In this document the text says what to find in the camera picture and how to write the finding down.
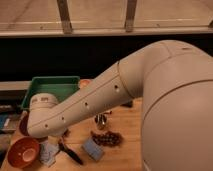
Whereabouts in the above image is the black handled brush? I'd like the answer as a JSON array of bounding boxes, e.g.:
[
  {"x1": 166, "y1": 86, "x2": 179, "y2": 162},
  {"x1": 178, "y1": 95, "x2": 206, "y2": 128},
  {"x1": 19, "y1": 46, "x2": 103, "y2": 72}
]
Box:
[{"x1": 58, "y1": 130, "x2": 83, "y2": 165}]

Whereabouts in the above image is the purple bowl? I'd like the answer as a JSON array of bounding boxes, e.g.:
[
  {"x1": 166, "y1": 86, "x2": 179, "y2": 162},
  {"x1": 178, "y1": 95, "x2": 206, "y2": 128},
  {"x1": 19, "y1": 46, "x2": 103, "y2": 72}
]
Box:
[{"x1": 19, "y1": 115, "x2": 29, "y2": 136}]

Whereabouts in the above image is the orange bowl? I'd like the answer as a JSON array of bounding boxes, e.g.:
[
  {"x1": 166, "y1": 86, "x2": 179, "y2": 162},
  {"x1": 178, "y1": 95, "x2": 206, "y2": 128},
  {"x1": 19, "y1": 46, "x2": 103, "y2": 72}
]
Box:
[{"x1": 7, "y1": 137, "x2": 40, "y2": 169}]

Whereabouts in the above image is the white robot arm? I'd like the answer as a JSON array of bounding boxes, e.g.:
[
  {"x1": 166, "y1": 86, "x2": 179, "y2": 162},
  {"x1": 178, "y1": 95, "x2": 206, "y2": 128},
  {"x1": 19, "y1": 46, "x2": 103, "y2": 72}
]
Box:
[{"x1": 27, "y1": 40, "x2": 213, "y2": 171}]

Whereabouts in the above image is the dark grape bunch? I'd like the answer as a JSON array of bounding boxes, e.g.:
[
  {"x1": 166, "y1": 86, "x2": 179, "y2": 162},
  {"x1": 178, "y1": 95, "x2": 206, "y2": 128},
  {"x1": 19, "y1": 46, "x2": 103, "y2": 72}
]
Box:
[{"x1": 91, "y1": 131, "x2": 123, "y2": 147}]

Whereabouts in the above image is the blue sponge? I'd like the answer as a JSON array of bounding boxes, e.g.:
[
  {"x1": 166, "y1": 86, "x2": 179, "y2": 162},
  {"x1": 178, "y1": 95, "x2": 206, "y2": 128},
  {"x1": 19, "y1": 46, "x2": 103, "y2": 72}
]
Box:
[{"x1": 82, "y1": 138, "x2": 104, "y2": 161}]

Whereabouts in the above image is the green plastic tray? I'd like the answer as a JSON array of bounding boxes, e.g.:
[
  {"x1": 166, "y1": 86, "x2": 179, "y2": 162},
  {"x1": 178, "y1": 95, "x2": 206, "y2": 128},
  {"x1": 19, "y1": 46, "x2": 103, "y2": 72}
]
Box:
[{"x1": 21, "y1": 76, "x2": 80, "y2": 110}]

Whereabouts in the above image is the black rectangular block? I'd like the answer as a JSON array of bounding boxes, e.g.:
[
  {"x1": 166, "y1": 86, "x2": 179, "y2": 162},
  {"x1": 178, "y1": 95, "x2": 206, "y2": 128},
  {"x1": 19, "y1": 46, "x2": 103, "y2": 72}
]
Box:
[{"x1": 121, "y1": 101, "x2": 133, "y2": 108}]

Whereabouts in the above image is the grey towel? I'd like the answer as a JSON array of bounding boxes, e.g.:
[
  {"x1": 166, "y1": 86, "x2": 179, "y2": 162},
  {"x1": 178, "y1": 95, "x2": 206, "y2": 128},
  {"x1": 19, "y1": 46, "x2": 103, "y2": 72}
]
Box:
[{"x1": 39, "y1": 137, "x2": 59, "y2": 167}]

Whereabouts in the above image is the small metal cup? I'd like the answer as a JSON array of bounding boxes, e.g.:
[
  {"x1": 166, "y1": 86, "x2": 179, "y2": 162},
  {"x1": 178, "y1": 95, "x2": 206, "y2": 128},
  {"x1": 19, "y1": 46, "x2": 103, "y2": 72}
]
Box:
[{"x1": 95, "y1": 114, "x2": 107, "y2": 130}]

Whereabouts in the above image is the blue box at left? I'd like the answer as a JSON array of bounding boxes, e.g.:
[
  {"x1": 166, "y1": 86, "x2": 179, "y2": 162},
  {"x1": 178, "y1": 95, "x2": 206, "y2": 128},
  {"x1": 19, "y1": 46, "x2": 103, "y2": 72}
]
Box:
[{"x1": 0, "y1": 114, "x2": 19, "y2": 133}]

